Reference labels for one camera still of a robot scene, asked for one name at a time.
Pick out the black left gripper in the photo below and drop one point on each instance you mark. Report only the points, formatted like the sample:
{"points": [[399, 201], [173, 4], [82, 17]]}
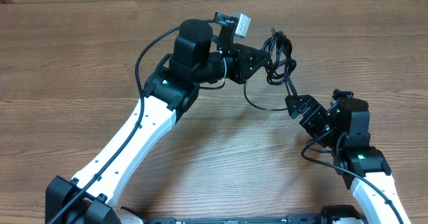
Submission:
{"points": [[242, 69]]}

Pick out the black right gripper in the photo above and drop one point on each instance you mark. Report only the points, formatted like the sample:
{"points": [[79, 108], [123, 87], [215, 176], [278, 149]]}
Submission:
{"points": [[315, 111]]}

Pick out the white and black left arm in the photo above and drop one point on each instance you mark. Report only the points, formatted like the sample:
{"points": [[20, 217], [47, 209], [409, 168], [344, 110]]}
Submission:
{"points": [[199, 60]]}

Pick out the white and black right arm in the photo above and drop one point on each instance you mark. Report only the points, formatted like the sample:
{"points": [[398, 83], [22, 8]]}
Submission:
{"points": [[340, 139]]}

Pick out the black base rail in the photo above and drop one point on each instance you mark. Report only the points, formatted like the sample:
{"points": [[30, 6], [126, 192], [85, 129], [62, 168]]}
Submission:
{"points": [[234, 220]]}

